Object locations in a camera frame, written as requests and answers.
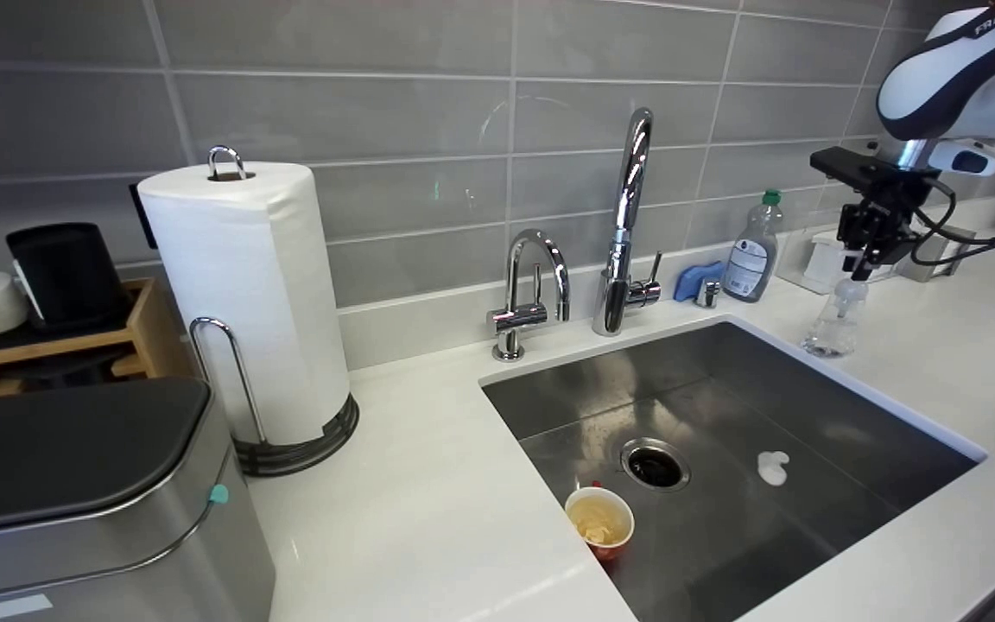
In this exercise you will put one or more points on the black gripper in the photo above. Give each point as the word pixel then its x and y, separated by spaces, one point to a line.
pixel 872 229

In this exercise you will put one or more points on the clear plastic bottle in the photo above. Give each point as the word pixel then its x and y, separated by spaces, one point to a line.
pixel 833 325

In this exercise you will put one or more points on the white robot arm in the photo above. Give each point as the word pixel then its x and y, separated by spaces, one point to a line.
pixel 959 87

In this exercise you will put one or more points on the dish soap bottle green cap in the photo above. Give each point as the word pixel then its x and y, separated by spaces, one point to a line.
pixel 748 263

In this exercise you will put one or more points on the clear acrylic box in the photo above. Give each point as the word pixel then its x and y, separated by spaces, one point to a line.
pixel 816 261

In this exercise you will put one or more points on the stainless steel sink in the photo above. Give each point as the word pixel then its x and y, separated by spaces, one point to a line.
pixel 777 382

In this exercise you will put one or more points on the white scrap in sink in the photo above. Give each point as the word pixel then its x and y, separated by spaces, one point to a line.
pixel 772 463

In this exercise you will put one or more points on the tall chrome faucet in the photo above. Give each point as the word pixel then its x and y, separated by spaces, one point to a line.
pixel 635 173

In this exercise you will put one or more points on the small chrome faucet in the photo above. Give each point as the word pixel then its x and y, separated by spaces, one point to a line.
pixel 516 311

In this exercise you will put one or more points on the red cup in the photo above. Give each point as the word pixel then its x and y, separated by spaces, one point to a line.
pixel 602 521

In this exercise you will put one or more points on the metal paper towel holder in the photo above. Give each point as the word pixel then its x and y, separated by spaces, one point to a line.
pixel 303 450

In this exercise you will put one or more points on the white paper towel roll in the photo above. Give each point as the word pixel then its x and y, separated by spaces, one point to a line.
pixel 245 298

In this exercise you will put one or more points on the wooden rack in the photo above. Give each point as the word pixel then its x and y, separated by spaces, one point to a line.
pixel 158 333

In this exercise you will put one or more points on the black container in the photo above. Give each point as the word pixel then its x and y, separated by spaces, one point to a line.
pixel 68 278

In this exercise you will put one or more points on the steel trash can black lid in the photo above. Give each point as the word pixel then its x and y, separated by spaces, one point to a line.
pixel 83 506

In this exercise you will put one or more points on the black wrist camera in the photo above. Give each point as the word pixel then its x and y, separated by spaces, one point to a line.
pixel 864 173

